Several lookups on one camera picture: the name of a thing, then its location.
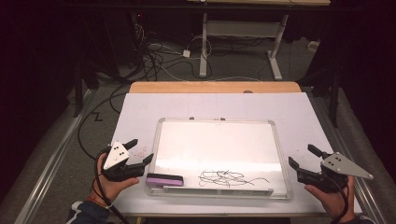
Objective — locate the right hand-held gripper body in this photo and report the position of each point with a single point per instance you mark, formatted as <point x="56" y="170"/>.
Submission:
<point x="339" y="163"/>

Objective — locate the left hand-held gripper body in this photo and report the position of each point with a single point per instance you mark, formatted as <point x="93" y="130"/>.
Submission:
<point x="115" y="155"/>

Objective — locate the purple and black eraser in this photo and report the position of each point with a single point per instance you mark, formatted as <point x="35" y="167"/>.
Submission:
<point x="165" y="180"/>

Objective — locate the person's left hand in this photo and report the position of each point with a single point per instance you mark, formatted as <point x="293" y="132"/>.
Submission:
<point x="112" y="190"/>

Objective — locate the person's right hand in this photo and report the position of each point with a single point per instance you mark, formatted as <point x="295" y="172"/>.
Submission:
<point x="334" y="202"/>

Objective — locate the white framed whiteboard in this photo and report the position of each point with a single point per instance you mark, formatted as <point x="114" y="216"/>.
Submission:
<point x="218" y="146"/>

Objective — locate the white table cover sheet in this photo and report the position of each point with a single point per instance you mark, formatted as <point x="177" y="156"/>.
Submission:
<point x="218" y="105"/>

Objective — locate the wooden table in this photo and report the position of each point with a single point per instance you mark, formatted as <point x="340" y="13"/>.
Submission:
<point x="211" y="87"/>

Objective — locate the white power strip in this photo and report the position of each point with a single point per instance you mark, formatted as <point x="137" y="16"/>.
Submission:
<point x="313" y="46"/>

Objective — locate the small white power adapter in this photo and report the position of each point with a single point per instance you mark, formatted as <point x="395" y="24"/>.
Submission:
<point x="186" y="53"/>

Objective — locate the metal floor rail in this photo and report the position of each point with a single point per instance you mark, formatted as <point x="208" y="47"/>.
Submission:
<point x="53" y="161"/>
<point x="336" y="137"/>

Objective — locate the white metal frame desk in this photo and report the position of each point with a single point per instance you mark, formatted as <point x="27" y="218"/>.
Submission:
<point x="243" y="28"/>

